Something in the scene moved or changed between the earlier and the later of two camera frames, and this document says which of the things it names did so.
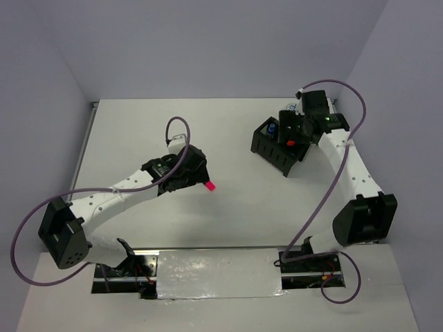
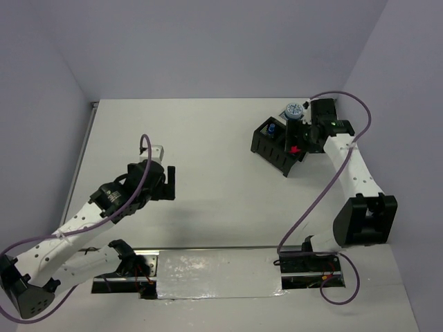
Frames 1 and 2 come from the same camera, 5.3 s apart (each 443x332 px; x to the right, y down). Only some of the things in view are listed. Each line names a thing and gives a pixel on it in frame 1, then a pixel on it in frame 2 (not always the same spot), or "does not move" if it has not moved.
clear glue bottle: [271, 129] does not move
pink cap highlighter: [210, 185] to [294, 150]
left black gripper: [200, 175] to [165, 191]
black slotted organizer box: [279, 155] does not move
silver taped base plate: [208, 274] does not move
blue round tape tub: [292, 106] does not move
